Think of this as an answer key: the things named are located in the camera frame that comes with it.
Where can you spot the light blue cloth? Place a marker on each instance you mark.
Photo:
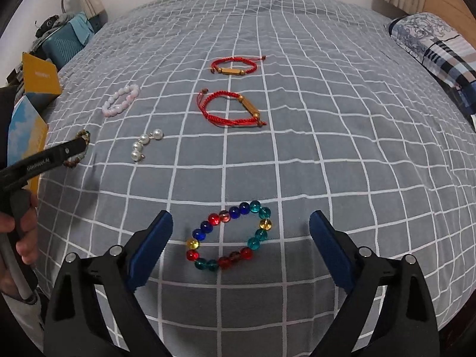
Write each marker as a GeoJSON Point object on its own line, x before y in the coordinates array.
{"type": "Point", "coordinates": [82, 26]}

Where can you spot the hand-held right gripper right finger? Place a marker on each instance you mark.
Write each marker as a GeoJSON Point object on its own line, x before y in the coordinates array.
{"type": "Point", "coordinates": [331, 249]}

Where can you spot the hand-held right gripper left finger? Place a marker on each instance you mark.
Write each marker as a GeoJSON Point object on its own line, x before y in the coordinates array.
{"type": "Point", "coordinates": [152, 247]}

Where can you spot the person's left hand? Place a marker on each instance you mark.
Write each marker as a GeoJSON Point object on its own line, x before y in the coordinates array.
{"type": "Point", "coordinates": [28, 234]}

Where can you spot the white cardboard box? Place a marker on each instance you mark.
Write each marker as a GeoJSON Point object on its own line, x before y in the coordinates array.
{"type": "Point", "coordinates": [41, 78]}

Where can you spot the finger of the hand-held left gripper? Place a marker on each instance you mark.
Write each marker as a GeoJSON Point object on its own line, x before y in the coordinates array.
{"type": "Point", "coordinates": [70, 148]}

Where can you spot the teal suitcase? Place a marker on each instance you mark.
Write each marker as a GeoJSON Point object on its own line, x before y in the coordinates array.
{"type": "Point", "coordinates": [61, 46]}

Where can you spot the blue patterned pillow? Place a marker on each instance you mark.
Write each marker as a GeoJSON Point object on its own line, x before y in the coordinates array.
{"type": "Point", "coordinates": [435, 41]}

